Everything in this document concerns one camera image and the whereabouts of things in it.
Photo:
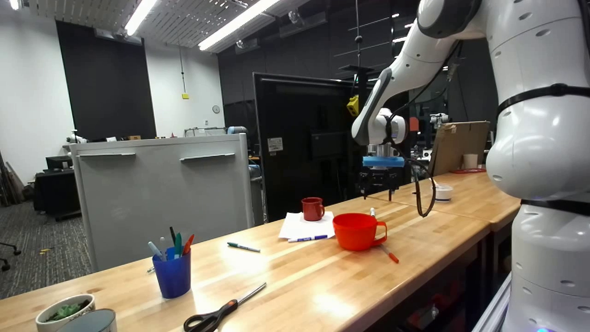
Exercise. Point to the grey round can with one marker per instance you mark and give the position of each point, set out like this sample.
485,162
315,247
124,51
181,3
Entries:
92,322

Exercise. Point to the short ceiling light strip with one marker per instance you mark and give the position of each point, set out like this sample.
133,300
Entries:
140,14

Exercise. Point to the light blue pen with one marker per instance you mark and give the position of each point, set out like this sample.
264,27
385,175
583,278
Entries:
153,247

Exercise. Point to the long ceiling light strip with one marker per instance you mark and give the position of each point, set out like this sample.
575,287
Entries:
236,23

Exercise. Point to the red bowl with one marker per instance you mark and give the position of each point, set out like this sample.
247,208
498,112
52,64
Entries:
356,232

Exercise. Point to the brown cardboard sheet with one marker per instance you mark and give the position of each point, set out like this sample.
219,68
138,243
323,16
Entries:
461,145

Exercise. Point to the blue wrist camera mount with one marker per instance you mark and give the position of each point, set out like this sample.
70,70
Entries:
382,162

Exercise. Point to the yellow wall sign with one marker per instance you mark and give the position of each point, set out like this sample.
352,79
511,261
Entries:
184,94

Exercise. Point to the red pen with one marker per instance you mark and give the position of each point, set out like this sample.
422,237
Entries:
188,243

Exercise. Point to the blue and white pen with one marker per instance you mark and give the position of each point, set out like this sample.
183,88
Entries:
313,236

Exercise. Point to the white paper sheets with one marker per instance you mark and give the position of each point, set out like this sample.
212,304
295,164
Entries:
297,226

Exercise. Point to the yellow hanging tag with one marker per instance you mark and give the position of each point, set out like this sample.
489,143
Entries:
352,105

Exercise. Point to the round wall clock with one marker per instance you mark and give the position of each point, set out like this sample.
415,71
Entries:
216,108

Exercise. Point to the dark red mug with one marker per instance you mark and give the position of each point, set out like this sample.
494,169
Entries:
312,208

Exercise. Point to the black cabinet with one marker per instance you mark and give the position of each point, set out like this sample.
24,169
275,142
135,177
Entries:
301,153

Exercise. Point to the white pot green contents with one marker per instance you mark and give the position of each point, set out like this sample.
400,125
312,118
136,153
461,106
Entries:
65,308

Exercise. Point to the blue plastic cup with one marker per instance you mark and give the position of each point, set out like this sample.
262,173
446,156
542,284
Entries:
173,276

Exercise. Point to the black desk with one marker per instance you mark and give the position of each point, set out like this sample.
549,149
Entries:
55,193

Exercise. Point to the large black wall panel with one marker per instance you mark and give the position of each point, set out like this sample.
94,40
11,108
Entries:
103,79

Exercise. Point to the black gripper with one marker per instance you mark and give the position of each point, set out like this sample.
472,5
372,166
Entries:
380,177

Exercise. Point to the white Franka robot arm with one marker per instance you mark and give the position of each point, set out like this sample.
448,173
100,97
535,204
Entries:
540,153

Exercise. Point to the black office chair base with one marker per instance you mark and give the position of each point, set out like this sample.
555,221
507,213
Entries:
6,254

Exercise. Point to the orange and grey marker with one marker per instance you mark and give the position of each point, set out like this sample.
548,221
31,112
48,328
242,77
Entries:
391,254

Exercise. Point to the clear green black pen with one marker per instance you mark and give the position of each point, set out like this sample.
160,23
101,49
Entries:
149,269

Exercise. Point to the white paper cup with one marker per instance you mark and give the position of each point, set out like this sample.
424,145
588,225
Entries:
470,160

